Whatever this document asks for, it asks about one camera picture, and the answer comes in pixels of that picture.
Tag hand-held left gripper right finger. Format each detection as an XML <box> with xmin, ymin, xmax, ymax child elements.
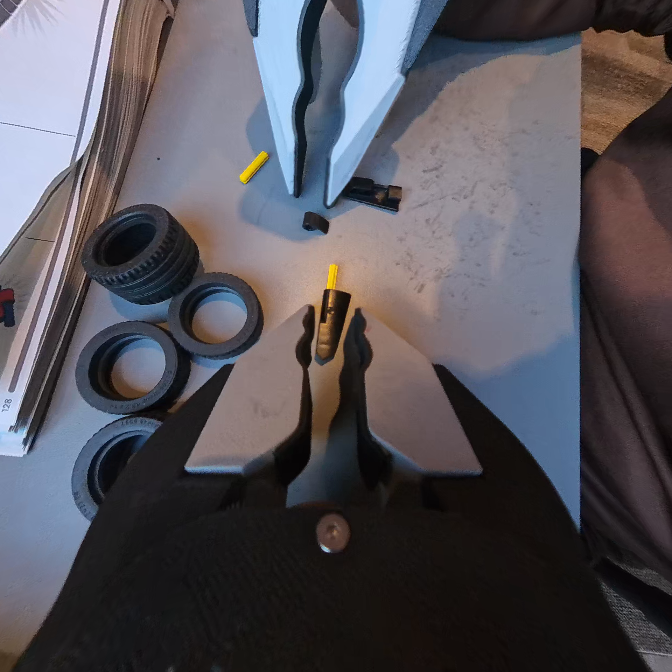
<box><xmin>341</xmin><ymin>307</ymin><xmax>484</xmax><ymax>491</ymax></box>

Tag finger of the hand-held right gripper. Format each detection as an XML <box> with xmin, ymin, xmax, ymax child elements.
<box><xmin>324</xmin><ymin>0</ymin><xmax>422</xmax><ymax>209</ymax></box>
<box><xmin>252</xmin><ymin>0</ymin><xmax>321</xmax><ymax>199</ymax></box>

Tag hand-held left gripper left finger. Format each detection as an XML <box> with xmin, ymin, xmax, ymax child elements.
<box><xmin>185</xmin><ymin>304</ymin><xmax>316</xmax><ymax>486</ymax></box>

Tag black brick piece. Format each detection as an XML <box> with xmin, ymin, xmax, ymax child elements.
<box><xmin>342</xmin><ymin>177</ymin><xmax>403</xmax><ymax>212</ymax></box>
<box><xmin>315</xmin><ymin>289</ymin><xmax>351</xmax><ymax>364</ymax></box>

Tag black rubber tyre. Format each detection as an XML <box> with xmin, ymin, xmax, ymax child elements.
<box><xmin>81</xmin><ymin>204</ymin><xmax>200</xmax><ymax>305</ymax></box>
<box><xmin>75</xmin><ymin>320</ymin><xmax>191</xmax><ymax>415</ymax></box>
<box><xmin>168</xmin><ymin>271</ymin><xmax>263</xmax><ymax>360</ymax></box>
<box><xmin>72</xmin><ymin>415</ymin><xmax>163</xmax><ymax>522</ymax></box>

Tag grey desk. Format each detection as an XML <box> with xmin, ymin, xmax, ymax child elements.
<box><xmin>0</xmin><ymin>0</ymin><xmax>583</xmax><ymax>672</ymax></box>

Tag person's brown clothing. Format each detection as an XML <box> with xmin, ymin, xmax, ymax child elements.
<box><xmin>577</xmin><ymin>105</ymin><xmax>672</xmax><ymax>578</ymax></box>

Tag building instruction booklet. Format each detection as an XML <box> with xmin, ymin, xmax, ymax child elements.
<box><xmin>0</xmin><ymin>0</ymin><xmax>176</xmax><ymax>456</ymax></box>

